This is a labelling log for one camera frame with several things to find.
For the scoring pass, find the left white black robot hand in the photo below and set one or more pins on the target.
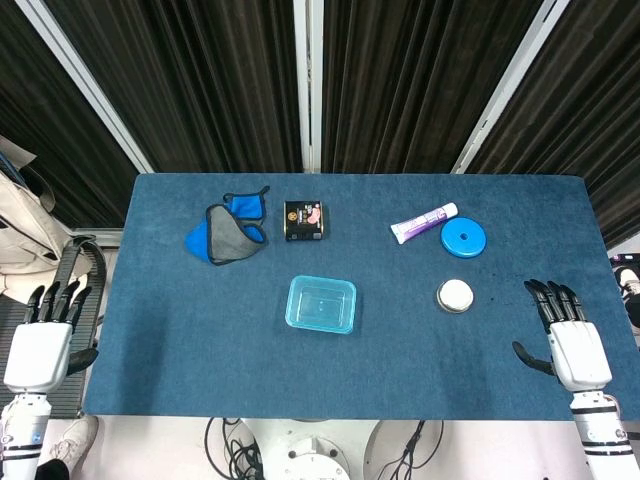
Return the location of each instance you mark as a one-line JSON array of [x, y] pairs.
[[37, 355]]

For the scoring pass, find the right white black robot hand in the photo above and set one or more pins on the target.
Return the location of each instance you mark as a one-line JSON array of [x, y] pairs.
[[580, 355]]

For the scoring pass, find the clear plastic container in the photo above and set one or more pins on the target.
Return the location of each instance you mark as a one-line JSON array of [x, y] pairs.
[[292, 322]]

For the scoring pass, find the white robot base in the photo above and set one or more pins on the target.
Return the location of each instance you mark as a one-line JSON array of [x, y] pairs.
[[315, 450]]

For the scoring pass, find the small white round jar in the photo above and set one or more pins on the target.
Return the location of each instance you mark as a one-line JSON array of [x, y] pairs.
[[455, 295]]

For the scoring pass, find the white sneaker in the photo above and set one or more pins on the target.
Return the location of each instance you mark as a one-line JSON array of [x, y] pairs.
[[70, 440]]

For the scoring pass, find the black office chair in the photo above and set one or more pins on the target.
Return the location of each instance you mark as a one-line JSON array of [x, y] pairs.
[[95, 265]]

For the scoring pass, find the black trouser leg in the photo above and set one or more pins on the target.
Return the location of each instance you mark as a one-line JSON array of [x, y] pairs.
[[52, 471]]

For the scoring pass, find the beige bag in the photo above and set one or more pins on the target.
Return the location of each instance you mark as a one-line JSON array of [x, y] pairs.
[[25, 220]]

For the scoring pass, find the blue table cloth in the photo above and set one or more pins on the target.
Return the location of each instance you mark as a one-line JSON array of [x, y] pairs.
[[200, 350]]

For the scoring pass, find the blue round disc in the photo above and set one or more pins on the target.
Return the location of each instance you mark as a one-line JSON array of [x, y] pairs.
[[455, 245]]

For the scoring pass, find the purple white toothpaste tube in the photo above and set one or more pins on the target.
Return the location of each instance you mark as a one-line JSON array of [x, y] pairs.
[[422, 225]]

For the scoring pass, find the blue grey cloth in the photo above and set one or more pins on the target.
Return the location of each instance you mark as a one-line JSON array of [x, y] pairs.
[[230, 240]]

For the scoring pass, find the black snack packet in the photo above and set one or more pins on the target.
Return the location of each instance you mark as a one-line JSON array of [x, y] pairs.
[[306, 220]]

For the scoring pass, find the black pleated curtain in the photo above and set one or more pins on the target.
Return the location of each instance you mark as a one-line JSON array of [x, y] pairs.
[[210, 85]]

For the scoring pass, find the white frame post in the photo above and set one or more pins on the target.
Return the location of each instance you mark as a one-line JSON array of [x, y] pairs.
[[308, 85], [510, 85], [85, 85]]

